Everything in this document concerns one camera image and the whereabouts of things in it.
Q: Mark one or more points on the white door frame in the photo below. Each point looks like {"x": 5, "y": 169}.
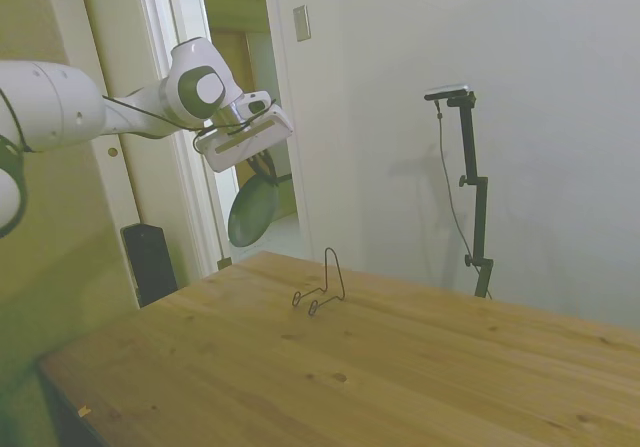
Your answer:
{"x": 185, "y": 17}

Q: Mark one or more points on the green round plate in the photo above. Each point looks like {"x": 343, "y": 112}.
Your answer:
{"x": 252, "y": 212}

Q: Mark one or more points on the brown wooden door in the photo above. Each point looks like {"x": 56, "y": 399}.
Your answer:
{"x": 237, "y": 44}

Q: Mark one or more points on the small tan scrap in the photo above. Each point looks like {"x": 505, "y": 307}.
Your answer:
{"x": 84, "y": 411}

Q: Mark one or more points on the black camera stand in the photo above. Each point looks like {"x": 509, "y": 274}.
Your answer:
{"x": 480, "y": 217}

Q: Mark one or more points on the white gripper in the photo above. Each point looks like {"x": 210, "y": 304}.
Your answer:
{"x": 240, "y": 147}

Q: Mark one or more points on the white open door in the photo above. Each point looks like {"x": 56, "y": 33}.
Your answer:
{"x": 125, "y": 27}

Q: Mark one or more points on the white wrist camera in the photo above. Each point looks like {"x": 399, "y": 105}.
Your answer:
{"x": 255, "y": 104}

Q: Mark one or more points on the grey exterior camera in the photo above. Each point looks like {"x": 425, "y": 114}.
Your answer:
{"x": 447, "y": 91}

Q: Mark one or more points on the beige light switch plate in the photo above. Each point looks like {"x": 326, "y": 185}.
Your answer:
{"x": 301, "y": 23}

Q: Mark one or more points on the black tower box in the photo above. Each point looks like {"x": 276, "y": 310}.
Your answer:
{"x": 150, "y": 267}

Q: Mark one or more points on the brass door hinge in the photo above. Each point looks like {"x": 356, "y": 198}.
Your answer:
{"x": 224, "y": 263}

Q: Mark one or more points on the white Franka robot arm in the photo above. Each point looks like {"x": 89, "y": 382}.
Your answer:
{"x": 50, "y": 102}

